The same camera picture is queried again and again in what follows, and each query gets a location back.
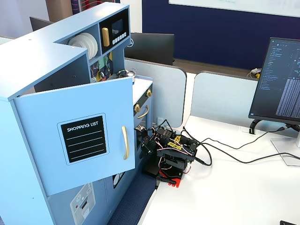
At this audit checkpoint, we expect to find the computer monitor showing code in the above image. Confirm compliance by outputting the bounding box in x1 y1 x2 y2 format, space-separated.
248 37 300 124

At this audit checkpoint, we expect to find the black toy microwave door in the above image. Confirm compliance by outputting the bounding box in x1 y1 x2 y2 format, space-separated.
98 8 129 54

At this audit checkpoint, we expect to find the dark monitor behind kitchen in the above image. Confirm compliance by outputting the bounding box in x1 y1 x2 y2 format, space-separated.
29 16 55 32

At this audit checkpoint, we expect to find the long black cable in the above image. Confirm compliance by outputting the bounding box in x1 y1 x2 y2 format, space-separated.
181 126 300 167

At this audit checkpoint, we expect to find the toy oven door gold handle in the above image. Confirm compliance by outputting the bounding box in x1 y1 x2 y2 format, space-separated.
134 99 151 152

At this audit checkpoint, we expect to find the blue shopping list cabinet door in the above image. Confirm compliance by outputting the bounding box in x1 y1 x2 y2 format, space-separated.
13 77 136 197

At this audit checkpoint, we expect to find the silver monitor stand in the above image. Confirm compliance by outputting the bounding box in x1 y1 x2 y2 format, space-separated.
270 130 300 167

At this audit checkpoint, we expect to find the blue toy kitchen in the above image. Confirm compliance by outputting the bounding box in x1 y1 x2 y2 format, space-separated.
0 2 154 225

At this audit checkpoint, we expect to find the navy textured mat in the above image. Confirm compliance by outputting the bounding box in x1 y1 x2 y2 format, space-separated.
106 172 158 225

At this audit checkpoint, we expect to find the whiteboard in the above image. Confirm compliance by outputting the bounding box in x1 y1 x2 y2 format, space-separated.
168 0 300 18

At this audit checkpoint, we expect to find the blue ice dispenser cabinet door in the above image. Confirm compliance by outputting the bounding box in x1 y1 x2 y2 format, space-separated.
46 177 109 225

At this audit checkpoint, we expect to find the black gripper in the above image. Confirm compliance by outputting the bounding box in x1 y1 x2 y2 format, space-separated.
137 130 158 160

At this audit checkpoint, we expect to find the white toy plate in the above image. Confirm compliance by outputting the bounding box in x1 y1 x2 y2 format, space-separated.
79 32 96 57
67 34 92 51

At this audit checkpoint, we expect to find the brown wooden cabinet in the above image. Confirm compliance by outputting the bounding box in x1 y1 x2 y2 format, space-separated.
45 0 82 23

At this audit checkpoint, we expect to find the yellow white cable bundle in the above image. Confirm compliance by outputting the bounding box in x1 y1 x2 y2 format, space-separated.
246 67 262 80

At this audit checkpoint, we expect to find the steel toy pot with lid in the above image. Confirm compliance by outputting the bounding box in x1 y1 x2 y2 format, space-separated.
116 68 137 83

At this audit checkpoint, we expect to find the black monitor back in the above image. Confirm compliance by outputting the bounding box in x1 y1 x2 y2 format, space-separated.
125 32 175 66

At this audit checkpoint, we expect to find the stack of white plates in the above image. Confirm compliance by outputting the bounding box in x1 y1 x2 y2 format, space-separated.
82 32 98 59

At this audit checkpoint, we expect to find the blue dishwasher door black print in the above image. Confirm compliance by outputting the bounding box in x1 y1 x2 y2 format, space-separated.
104 170 133 211

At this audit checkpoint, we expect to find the grey desk divider panel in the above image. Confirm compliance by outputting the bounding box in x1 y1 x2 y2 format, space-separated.
124 57 188 128
190 71 259 123

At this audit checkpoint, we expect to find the navy pin board partition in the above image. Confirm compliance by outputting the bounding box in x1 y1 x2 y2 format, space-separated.
142 0 300 71

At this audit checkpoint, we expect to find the black cable with plug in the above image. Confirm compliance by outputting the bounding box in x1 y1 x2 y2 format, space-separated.
196 125 300 150

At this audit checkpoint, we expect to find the red robot base clamp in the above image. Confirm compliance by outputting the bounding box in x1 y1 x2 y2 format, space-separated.
159 170 183 188

